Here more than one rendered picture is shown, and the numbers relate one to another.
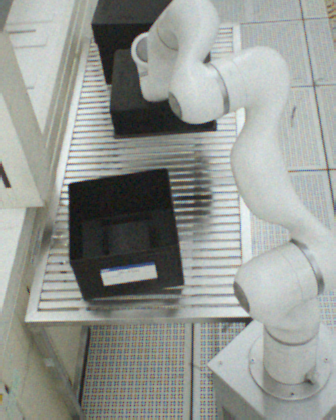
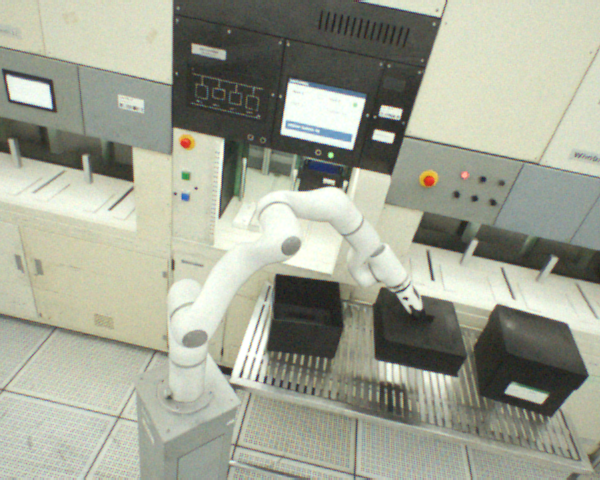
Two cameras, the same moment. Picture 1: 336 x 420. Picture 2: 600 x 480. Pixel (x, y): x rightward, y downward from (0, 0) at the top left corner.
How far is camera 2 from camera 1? 151 cm
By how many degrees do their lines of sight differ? 61
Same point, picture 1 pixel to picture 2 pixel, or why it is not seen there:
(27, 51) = (487, 292)
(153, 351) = (298, 433)
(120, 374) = (285, 409)
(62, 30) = not seen: hidden behind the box
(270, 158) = (231, 254)
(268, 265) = (189, 286)
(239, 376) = not seen: hidden behind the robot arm
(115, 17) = (507, 318)
